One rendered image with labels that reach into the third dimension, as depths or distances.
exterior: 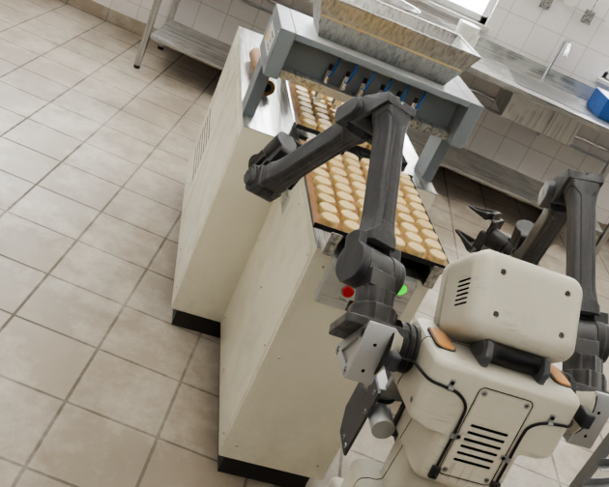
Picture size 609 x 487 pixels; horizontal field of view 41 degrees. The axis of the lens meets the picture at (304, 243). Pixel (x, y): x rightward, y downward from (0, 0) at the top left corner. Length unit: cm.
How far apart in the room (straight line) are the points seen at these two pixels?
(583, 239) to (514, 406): 47
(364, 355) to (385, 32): 151
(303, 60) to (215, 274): 82
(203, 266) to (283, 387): 73
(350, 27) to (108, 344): 133
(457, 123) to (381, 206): 133
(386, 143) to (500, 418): 55
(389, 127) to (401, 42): 112
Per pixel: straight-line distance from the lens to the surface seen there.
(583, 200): 178
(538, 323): 138
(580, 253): 171
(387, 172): 153
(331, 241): 205
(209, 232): 284
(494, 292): 135
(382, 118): 161
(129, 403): 268
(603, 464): 284
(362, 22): 265
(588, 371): 157
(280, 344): 225
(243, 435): 245
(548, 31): 605
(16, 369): 269
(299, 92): 297
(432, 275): 215
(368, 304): 137
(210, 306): 300
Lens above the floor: 172
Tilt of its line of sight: 25 degrees down
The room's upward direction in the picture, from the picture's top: 25 degrees clockwise
